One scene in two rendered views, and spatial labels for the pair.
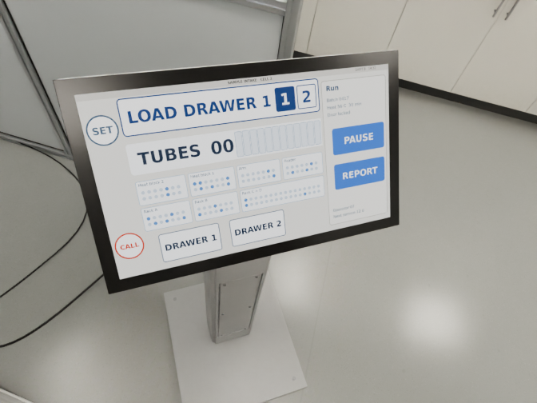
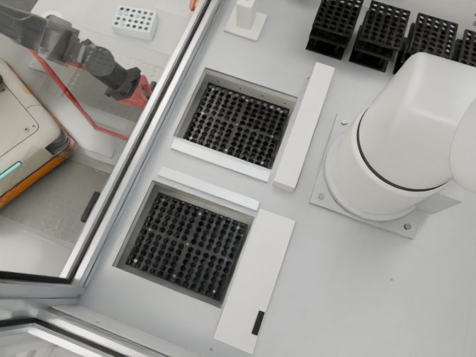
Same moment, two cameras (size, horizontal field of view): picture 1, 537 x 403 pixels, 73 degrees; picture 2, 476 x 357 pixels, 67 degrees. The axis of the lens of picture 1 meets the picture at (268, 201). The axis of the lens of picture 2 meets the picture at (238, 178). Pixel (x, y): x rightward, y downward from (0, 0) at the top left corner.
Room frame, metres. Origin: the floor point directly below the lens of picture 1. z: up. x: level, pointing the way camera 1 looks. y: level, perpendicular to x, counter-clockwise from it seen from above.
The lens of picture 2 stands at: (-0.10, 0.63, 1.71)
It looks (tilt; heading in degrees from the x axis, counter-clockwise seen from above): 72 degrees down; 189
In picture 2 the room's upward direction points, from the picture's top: 2 degrees clockwise
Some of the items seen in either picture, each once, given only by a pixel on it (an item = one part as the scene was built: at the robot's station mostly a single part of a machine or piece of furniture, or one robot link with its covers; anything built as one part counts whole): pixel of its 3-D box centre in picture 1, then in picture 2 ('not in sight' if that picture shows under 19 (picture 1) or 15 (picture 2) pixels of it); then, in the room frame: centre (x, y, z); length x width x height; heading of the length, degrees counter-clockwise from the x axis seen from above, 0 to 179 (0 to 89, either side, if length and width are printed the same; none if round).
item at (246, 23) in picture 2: not in sight; (246, 9); (-0.77, 0.53, 1.00); 0.09 x 0.08 x 0.10; 81
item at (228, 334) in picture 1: (238, 291); not in sight; (0.40, 0.03, 0.51); 0.50 x 0.45 x 1.02; 27
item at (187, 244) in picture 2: not in sight; (189, 246); (-0.20, 0.50, 0.87); 0.22 x 0.18 x 0.06; 81
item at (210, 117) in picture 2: not in sight; (236, 129); (-0.51, 0.56, 0.87); 0.22 x 0.18 x 0.06; 81
